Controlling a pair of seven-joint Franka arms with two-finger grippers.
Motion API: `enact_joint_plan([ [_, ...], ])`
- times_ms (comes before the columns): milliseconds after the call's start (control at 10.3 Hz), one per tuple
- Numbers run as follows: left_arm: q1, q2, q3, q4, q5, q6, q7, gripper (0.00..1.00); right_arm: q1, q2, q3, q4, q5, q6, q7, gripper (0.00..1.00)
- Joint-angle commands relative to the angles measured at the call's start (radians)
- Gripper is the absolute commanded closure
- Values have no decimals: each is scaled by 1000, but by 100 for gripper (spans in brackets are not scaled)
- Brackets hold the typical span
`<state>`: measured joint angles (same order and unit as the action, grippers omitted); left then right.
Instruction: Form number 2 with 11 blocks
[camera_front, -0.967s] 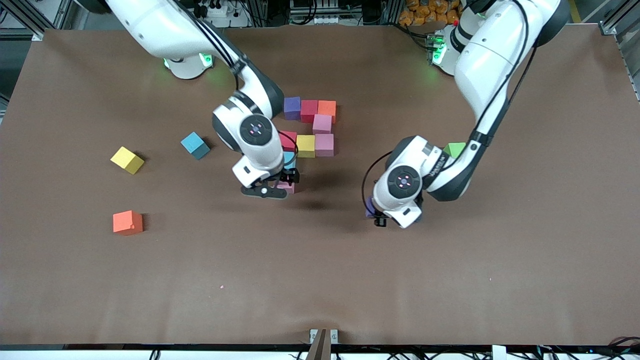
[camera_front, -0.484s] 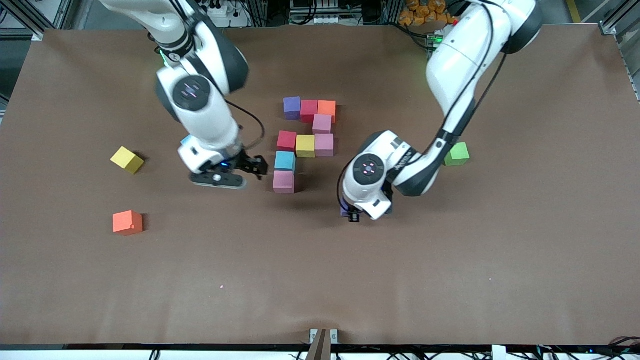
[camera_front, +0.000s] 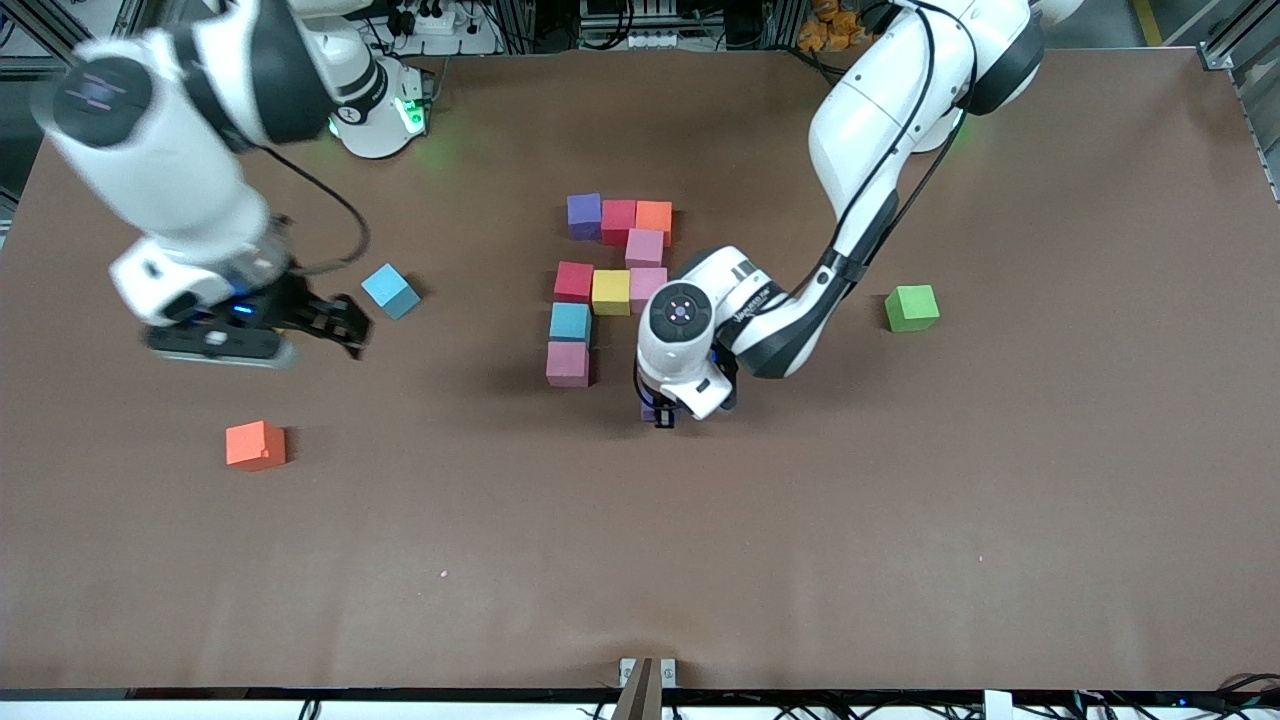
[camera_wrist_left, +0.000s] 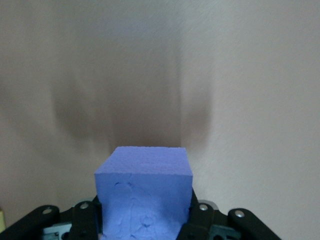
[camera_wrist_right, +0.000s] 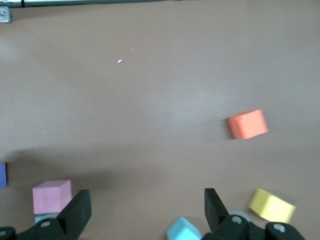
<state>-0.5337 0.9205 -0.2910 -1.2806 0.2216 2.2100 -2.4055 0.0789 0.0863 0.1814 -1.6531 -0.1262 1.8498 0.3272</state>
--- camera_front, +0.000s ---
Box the yellow foam block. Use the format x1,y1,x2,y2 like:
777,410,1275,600
592,270,633,317

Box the cyan foam block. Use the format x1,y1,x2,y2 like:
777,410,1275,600
361,263,422,321
548,302,593,346

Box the green foam block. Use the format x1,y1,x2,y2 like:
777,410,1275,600
884,284,941,334

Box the white power strip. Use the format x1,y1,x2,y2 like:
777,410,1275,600
385,0,501,56

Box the grey electronics rack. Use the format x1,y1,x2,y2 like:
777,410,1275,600
578,0,736,53

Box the pile of orange packets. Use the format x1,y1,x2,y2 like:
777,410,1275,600
797,0,881,56

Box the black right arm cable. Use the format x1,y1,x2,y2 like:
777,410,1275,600
255,145,371,276

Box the grey metal table edge bracket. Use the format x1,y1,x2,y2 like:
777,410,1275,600
618,656,678,691

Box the brown tapered post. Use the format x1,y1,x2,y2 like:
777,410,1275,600
610,657,663,720

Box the aluminium frame strut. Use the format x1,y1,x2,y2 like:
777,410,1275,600
0,0,149,71
1198,0,1280,73

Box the tangled dark cables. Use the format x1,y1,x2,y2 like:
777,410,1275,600
1060,672,1280,720

